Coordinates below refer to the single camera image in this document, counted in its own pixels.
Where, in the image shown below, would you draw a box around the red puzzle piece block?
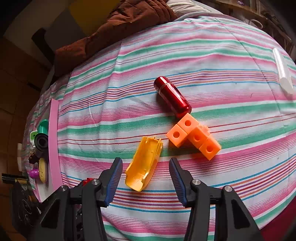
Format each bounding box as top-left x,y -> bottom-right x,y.
82,178 -> 93,186

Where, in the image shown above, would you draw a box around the yellow orange plastic car shell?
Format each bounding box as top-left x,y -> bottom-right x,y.
125,137 -> 163,192

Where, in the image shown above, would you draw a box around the orange linked cubes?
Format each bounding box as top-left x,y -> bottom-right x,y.
166,113 -> 222,161

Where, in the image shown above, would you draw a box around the magenta perforated dome toy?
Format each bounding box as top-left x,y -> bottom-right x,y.
29,168 -> 40,179

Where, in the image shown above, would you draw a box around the red metallic cylinder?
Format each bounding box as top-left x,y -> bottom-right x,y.
154,76 -> 192,119

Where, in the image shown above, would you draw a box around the grey jar with black lid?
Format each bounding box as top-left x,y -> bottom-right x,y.
34,133 -> 48,158

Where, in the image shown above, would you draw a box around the green plastic flanged spool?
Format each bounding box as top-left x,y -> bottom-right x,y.
37,119 -> 49,135

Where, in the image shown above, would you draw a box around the brown massager with pegs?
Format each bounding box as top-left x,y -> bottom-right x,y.
28,147 -> 42,164

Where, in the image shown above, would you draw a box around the white green plug-in device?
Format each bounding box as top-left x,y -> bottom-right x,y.
30,130 -> 38,141

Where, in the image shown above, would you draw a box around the pink white cardboard tray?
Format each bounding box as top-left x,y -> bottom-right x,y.
29,99 -> 63,202

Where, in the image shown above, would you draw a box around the striped pink green bedsheet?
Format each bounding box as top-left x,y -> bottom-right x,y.
22,16 -> 295,240

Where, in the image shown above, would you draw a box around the glass bottle gold cap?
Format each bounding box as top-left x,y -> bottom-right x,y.
1,173 -> 29,185

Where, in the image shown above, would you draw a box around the red skirt clothing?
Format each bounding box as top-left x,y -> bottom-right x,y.
261,212 -> 295,240

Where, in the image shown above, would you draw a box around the white plastic tube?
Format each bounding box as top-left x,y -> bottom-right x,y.
273,48 -> 294,95

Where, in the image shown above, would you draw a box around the rust brown quilted blanket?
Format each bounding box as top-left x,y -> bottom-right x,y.
54,1 -> 177,76

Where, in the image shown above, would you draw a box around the grey yellow blue headboard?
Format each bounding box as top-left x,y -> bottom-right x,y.
4,1 -> 120,62

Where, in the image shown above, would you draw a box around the white pillow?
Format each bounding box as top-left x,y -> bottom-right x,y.
166,0 -> 221,17

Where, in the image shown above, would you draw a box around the wooden side desk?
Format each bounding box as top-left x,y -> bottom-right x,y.
213,1 -> 295,49

